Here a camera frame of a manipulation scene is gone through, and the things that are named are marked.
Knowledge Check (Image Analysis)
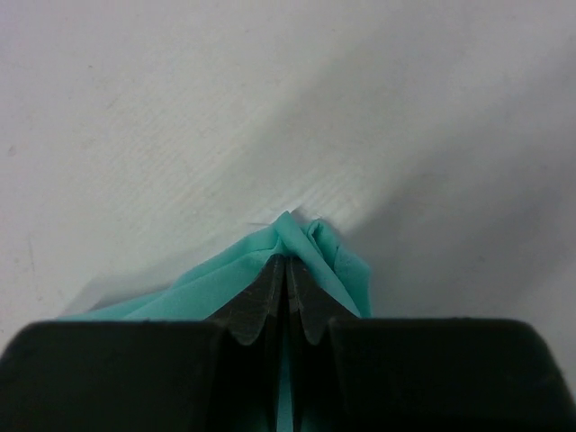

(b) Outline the mint green t shirt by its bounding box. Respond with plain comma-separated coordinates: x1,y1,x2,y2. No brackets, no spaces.
67,213,386,431

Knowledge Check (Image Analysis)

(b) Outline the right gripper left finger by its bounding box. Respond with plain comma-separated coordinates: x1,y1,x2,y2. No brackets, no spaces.
206,255,285,347

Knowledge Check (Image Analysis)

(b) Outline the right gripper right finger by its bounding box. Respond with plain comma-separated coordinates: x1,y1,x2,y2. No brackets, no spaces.
286,257,360,346

